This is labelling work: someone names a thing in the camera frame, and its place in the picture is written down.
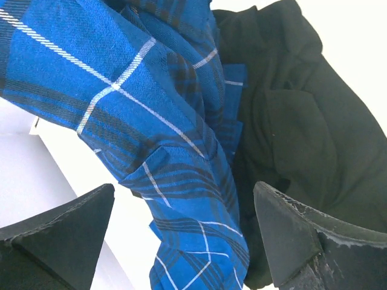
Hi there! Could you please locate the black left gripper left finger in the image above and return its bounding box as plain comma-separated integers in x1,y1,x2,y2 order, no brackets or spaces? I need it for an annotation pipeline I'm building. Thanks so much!
1,184,114,289

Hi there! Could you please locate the blue plaid shirt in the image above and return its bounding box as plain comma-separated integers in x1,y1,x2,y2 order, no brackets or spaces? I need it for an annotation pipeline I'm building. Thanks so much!
1,1,249,289

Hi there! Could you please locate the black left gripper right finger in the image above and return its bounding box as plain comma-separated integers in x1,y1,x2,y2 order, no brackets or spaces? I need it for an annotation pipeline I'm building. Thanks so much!
254,182,386,290

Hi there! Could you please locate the black garment on table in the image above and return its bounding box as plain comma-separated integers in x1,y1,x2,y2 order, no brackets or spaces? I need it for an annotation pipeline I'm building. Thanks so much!
213,1,386,289

